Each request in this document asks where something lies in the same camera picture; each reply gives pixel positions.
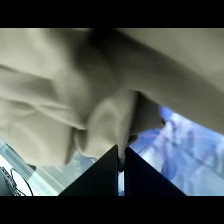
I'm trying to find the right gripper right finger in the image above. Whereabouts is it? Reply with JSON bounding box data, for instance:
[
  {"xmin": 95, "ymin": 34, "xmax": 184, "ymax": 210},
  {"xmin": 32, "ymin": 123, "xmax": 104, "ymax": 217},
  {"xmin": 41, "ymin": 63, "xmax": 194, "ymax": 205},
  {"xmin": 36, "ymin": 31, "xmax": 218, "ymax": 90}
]
[{"xmin": 123, "ymin": 146, "xmax": 187, "ymax": 197}]

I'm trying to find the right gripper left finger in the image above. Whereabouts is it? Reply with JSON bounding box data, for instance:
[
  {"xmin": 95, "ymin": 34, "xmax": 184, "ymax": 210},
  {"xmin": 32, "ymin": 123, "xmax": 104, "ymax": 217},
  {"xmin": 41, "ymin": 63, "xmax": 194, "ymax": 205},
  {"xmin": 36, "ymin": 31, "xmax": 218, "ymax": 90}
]
[{"xmin": 59, "ymin": 144, "xmax": 119, "ymax": 197}]

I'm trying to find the beige garment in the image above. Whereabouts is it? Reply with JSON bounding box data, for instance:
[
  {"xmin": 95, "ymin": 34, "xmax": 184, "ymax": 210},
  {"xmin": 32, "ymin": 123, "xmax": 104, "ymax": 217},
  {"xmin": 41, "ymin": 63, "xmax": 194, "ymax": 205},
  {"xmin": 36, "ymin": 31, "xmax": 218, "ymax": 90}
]
[{"xmin": 0, "ymin": 27, "xmax": 224, "ymax": 168}]

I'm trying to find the silver frame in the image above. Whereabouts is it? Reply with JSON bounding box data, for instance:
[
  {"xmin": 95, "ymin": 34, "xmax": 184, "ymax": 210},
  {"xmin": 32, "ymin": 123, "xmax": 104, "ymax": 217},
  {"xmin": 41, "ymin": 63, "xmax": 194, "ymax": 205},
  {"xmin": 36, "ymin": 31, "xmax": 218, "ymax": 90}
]
[{"xmin": 0, "ymin": 137, "xmax": 59, "ymax": 197}]

